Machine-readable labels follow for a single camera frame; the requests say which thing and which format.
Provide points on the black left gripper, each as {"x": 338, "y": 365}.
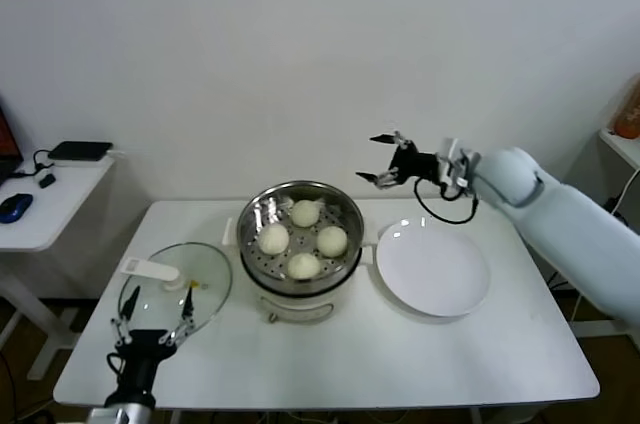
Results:
{"x": 145, "y": 346}

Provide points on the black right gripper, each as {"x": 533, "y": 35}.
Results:
{"x": 417, "y": 164}

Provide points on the white steamed baozi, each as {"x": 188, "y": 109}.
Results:
{"x": 305, "y": 212}
{"x": 332, "y": 241}
{"x": 304, "y": 266}
{"x": 274, "y": 239}

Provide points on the black inline power adapter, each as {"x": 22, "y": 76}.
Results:
{"x": 615, "y": 205}

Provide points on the blue computer mouse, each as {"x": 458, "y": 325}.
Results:
{"x": 16, "y": 206}

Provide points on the small yellow tag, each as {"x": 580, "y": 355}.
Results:
{"x": 196, "y": 285}

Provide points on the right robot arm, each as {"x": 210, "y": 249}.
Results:
{"x": 560, "y": 224}

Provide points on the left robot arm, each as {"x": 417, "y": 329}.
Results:
{"x": 122, "y": 415}

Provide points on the stainless steel steamer basket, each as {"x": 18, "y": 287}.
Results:
{"x": 350, "y": 216}

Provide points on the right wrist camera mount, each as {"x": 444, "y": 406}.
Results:
{"x": 456, "y": 161}

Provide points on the black flat device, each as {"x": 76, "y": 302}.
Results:
{"x": 82, "y": 149}

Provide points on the black laptop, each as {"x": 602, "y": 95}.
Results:
{"x": 7, "y": 144}

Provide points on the white round plate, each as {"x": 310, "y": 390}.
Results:
{"x": 430, "y": 264}

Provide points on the white side table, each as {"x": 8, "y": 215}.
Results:
{"x": 50, "y": 224}

